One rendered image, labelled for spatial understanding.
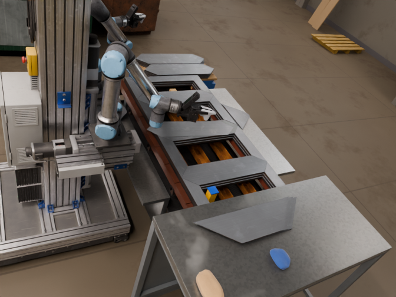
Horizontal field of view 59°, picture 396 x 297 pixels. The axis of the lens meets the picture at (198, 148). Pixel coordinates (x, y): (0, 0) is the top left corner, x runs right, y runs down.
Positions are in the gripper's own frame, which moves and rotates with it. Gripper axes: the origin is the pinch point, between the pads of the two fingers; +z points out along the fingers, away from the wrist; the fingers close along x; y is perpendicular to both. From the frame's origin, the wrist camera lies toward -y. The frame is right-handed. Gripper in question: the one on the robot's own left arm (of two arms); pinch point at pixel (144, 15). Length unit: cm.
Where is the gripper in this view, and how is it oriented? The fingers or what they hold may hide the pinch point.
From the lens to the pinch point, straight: 290.8
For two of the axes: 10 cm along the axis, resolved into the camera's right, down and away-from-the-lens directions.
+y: -3.5, 6.5, 6.7
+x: 7.1, 6.6, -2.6
